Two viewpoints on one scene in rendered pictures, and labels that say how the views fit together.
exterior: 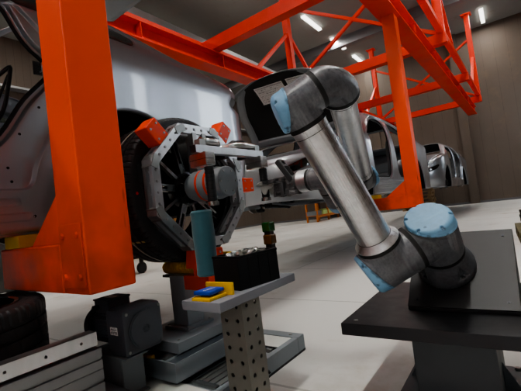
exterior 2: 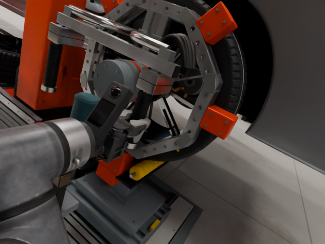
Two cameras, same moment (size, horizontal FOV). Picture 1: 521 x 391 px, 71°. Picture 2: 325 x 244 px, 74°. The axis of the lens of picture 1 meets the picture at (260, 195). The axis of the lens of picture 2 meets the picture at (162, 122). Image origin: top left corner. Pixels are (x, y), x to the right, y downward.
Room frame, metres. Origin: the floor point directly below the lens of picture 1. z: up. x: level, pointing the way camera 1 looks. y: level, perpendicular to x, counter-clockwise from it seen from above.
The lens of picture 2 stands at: (1.56, -0.52, 1.03)
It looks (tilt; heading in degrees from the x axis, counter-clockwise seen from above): 21 degrees down; 76
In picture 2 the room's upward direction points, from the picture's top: 22 degrees clockwise
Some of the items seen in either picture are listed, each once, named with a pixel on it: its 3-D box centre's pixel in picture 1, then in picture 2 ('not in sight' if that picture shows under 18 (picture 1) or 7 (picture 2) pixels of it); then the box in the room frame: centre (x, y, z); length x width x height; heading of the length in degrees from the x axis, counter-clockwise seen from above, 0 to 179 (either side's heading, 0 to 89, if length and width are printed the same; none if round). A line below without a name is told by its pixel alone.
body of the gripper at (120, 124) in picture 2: (287, 185); (99, 137); (1.55, -0.12, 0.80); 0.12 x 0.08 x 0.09; 54
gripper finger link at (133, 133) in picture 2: not in sight; (130, 128); (1.60, -0.09, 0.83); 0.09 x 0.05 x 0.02; 46
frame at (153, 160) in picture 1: (199, 186); (141, 81); (1.62, 0.27, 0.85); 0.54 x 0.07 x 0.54; 144
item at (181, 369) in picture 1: (192, 344); (118, 202); (1.72, 0.40, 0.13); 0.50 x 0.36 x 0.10; 144
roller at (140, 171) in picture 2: not in sight; (151, 163); (1.77, 0.28, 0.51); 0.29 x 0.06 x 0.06; 54
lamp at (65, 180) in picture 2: (270, 239); (61, 176); (1.47, -0.02, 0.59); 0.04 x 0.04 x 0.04; 54
